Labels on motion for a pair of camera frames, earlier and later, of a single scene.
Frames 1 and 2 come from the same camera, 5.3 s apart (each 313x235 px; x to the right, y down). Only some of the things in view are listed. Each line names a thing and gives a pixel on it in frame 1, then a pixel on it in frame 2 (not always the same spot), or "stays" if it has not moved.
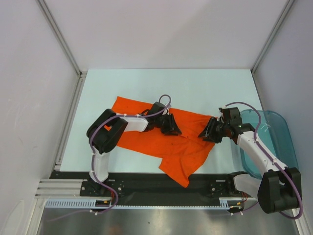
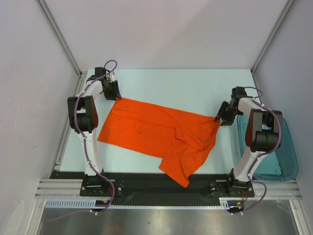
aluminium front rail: x=61 y=189 stays
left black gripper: x=172 y=129 to x=116 y=93
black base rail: x=153 y=188 stays
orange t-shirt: x=178 y=154 stays
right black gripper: x=212 y=136 to x=228 y=121
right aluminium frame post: x=290 y=3 stays
